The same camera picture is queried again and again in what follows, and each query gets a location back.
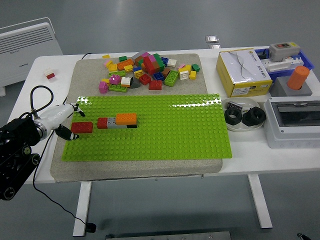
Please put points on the white panel heater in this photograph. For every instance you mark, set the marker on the white panel heater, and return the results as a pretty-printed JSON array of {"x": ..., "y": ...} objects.
[{"x": 25, "y": 50}]

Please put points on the white dish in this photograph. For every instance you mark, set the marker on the white dish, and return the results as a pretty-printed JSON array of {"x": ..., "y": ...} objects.
[{"x": 250, "y": 102}]

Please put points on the long flat lime brick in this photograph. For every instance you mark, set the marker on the long flat lime brick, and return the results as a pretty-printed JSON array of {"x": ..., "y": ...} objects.
[{"x": 117, "y": 73}]

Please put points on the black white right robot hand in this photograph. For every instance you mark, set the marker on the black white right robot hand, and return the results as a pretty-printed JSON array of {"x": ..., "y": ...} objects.
[{"x": 303, "y": 237}]

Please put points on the magenta brick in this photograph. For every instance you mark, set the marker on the magenta brick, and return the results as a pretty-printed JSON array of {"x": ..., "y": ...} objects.
[
  {"x": 115, "y": 79},
  {"x": 103, "y": 86}
]

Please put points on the black adapter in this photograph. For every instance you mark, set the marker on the black adapter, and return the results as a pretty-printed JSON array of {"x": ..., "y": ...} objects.
[{"x": 263, "y": 54}]

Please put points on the small blue brick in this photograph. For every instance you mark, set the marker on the small blue brick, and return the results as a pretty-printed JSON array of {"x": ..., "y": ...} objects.
[{"x": 137, "y": 68}]

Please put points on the large grey brick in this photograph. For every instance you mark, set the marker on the large grey brick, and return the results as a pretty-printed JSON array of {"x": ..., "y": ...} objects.
[{"x": 139, "y": 55}]

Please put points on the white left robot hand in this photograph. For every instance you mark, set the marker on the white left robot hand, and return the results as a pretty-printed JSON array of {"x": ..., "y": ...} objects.
[{"x": 56, "y": 113}]

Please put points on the black brick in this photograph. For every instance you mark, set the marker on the black brick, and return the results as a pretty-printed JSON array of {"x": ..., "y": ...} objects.
[{"x": 132, "y": 126}]

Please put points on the grey-brown table mat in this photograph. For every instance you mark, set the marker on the grey-brown table mat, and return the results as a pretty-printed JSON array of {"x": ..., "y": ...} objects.
[{"x": 137, "y": 167}]

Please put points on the small yellow black part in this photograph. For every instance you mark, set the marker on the small yellow black part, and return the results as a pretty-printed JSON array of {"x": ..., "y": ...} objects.
[{"x": 246, "y": 110}]

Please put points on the green studded baseplate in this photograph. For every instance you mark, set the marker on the green studded baseplate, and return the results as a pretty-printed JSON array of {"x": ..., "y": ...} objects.
[{"x": 162, "y": 130}]

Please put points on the red sloped brick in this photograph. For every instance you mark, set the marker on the red sloped brick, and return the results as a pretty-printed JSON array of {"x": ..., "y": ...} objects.
[{"x": 155, "y": 85}]

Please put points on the silver floor socket plate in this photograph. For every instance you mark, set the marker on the silver floor socket plate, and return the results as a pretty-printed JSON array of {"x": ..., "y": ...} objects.
[
  {"x": 214, "y": 46},
  {"x": 212, "y": 38}
]

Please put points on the long red brick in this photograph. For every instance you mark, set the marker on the long red brick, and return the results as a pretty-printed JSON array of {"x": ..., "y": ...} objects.
[
  {"x": 149, "y": 65},
  {"x": 82, "y": 127}
]

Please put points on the light grey brick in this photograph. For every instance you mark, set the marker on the light grey brick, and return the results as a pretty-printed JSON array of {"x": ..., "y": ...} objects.
[{"x": 111, "y": 123}]

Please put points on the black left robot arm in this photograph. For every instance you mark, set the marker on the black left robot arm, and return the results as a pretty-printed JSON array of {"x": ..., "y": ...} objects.
[{"x": 15, "y": 132}]

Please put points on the blue plastic bin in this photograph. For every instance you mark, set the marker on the blue plastic bin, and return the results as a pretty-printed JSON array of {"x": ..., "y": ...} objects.
[{"x": 308, "y": 63}]

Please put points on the grey push-button switch box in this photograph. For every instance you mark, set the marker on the grey push-button switch box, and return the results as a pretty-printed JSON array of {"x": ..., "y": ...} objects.
[{"x": 282, "y": 52}]

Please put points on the black patterned chip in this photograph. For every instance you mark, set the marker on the black patterned chip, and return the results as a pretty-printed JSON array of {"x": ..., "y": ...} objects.
[{"x": 235, "y": 105}]

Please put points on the white distribution box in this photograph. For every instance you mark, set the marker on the white distribution box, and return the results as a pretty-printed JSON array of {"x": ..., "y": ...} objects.
[{"x": 280, "y": 135}]

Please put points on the small flat yellow brick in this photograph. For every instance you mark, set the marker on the small flat yellow brick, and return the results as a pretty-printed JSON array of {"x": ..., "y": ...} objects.
[
  {"x": 106, "y": 56},
  {"x": 105, "y": 80}
]

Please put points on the small red brick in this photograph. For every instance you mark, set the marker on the small red brick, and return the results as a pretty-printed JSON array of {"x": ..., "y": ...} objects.
[
  {"x": 102, "y": 123},
  {"x": 51, "y": 76}
]

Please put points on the small flat pink brick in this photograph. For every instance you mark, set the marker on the small flat pink brick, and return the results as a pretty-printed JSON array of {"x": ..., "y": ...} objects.
[{"x": 181, "y": 66}]

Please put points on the grey square base block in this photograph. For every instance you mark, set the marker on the grey square base block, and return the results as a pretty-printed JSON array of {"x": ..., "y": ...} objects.
[{"x": 278, "y": 88}]

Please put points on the small green brick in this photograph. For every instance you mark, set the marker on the small green brick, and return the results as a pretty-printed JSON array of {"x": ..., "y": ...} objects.
[
  {"x": 122, "y": 58},
  {"x": 195, "y": 67}
]

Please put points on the orange cylinder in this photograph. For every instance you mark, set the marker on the orange cylinder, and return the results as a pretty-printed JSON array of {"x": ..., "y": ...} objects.
[{"x": 297, "y": 77}]

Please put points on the long orange brick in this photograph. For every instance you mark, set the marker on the long orange brick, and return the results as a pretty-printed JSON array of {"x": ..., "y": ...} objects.
[
  {"x": 125, "y": 64},
  {"x": 143, "y": 68},
  {"x": 126, "y": 118}
]

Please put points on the white table leg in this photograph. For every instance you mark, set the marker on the white table leg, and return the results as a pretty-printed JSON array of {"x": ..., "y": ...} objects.
[
  {"x": 82, "y": 207},
  {"x": 261, "y": 202}
]

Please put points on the white and orange brick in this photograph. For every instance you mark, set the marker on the white and orange brick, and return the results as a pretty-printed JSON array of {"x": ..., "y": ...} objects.
[{"x": 125, "y": 81}]

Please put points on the yellow and white cardboard box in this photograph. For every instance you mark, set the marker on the yellow and white cardboard box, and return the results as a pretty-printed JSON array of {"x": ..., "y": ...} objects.
[{"x": 240, "y": 70}]

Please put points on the black hex nut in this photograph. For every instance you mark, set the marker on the black hex nut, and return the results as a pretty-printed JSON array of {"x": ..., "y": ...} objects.
[
  {"x": 230, "y": 120},
  {"x": 250, "y": 121}
]

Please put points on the dark grey sloped brick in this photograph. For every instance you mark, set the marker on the dark grey sloped brick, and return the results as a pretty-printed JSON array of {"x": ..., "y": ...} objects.
[{"x": 135, "y": 83}]

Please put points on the white terminal block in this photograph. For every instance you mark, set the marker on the white terminal block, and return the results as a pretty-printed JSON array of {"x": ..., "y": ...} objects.
[{"x": 277, "y": 65}]

